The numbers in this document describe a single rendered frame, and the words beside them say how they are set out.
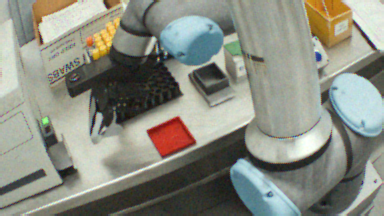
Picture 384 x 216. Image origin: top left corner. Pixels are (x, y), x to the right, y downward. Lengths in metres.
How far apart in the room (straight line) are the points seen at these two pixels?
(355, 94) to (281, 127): 0.17
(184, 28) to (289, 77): 0.24
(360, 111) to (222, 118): 0.46
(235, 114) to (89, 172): 0.31
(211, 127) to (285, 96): 0.50
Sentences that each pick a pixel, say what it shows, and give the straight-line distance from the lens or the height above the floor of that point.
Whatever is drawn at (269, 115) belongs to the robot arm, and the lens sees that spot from 0.50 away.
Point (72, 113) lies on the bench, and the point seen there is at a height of 0.88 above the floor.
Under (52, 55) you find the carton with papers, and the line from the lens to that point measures 1.08.
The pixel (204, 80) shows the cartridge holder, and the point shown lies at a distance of 1.03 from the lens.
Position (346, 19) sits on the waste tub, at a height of 0.95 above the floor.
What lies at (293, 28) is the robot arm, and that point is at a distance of 0.45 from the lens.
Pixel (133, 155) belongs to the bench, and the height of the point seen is 0.87.
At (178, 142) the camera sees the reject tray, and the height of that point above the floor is 0.88.
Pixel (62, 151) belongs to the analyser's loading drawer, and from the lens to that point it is 0.94.
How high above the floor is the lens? 1.61
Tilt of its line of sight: 48 degrees down
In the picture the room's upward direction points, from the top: 8 degrees counter-clockwise
